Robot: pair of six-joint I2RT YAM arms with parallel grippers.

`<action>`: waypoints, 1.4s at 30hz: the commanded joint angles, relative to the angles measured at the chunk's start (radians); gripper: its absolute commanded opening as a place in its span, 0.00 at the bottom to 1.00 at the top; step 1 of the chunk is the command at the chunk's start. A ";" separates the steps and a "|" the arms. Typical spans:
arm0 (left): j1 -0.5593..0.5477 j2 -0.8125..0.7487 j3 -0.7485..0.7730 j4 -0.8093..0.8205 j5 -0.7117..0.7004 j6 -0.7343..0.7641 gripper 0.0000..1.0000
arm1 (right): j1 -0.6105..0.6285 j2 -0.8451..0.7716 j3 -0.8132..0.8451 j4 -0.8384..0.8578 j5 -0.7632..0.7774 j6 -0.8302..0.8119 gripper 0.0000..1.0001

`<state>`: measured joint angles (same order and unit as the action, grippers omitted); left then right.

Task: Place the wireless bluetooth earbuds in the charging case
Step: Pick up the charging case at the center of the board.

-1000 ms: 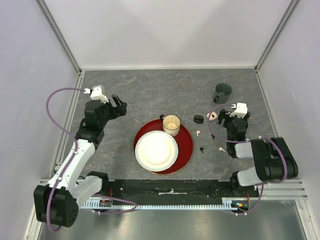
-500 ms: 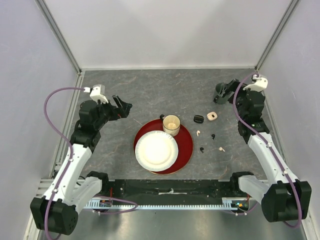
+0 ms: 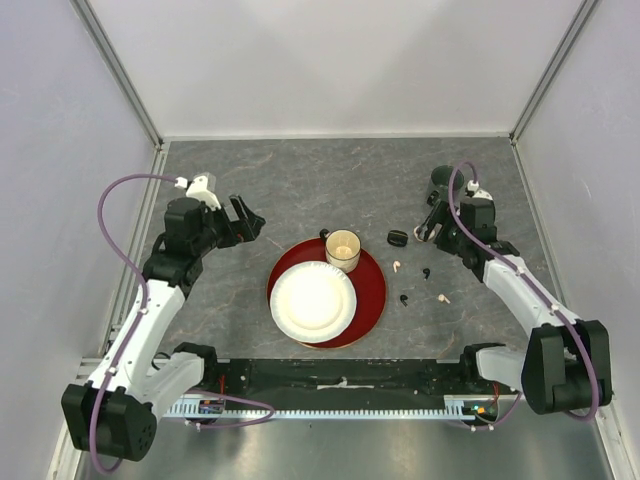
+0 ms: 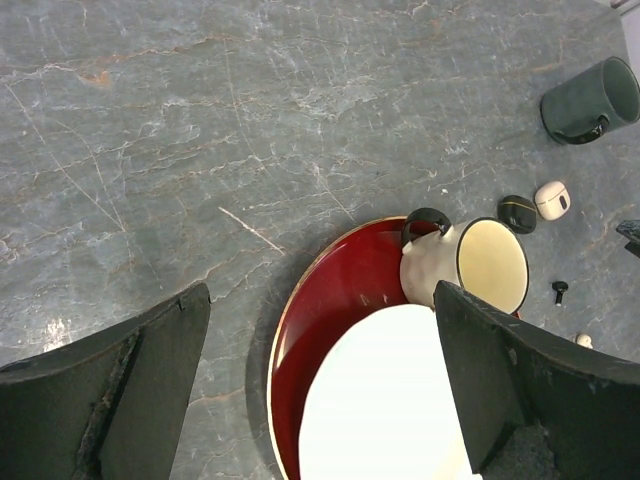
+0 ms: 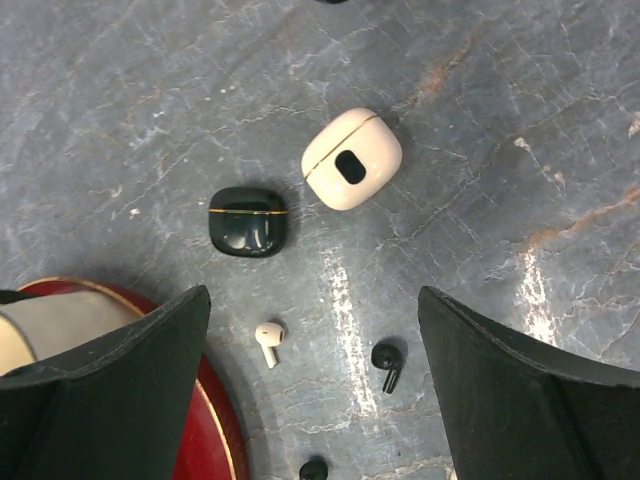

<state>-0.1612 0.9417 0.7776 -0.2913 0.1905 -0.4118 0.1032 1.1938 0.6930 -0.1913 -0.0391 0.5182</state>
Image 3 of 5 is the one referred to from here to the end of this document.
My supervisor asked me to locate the right aluminium frame post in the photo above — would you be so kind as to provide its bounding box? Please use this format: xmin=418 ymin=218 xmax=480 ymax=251
xmin=509 ymin=0 xmax=600 ymax=146

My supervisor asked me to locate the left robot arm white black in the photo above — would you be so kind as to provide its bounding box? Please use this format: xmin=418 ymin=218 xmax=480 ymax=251
xmin=61 ymin=196 xmax=266 ymax=461

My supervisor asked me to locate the red round tray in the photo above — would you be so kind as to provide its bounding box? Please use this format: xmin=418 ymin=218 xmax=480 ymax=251
xmin=267 ymin=238 xmax=387 ymax=349

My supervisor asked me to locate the aluminium frame post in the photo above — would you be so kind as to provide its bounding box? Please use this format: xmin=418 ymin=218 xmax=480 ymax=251
xmin=70 ymin=0 xmax=164 ymax=149
xmin=509 ymin=0 xmax=600 ymax=146

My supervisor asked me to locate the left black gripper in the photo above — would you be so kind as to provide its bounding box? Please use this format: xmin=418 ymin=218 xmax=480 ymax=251
xmin=192 ymin=195 xmax=264 ymax=257

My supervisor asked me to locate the black earbud charging case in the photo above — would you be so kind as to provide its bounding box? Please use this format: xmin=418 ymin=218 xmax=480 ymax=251
xmin=386 ymin=229 xmax=409 ymax=248

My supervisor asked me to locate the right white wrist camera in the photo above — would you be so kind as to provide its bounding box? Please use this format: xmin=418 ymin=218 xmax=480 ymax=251
xmin=465 ymin=180 xmax=493 ymax=201

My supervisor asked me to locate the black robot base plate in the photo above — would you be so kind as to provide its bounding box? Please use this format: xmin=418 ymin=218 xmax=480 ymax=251
xmin=199 ymin=359 xmax=494 ymax=412

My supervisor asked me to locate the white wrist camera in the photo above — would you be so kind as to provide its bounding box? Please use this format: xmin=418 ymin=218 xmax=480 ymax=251
xmin=174 ymin=172 xmax=221 ymax=211
xmin=465 ymin=180 xmax=493 ymax=201

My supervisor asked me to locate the white ceramic plate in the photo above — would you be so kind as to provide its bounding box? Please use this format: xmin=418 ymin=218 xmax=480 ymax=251
xmin=269 ymin=261 xmax=357 ymax=344

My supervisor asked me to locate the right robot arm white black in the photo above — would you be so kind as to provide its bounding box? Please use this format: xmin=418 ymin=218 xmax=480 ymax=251
xmin=416 ymin=193 xmax=612 ymax=421

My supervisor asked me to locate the dark green mug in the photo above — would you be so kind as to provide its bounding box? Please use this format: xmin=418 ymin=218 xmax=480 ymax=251
xmin=426 ymin=165 xmax=465 ymax=207

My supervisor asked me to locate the left aluminium frame post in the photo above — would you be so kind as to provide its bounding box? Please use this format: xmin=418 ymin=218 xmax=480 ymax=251
xmin=70 ymin=0 xmax=164 ymax=149

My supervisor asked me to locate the slotted cable duct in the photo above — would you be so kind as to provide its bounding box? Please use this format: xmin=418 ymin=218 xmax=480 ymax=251
xmin=163 ymin=395 xmax=497 ymax=421

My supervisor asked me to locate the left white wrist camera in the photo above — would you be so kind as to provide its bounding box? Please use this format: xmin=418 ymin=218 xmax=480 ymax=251
xmin=174 ymin=172 xmax=221 ymax=211

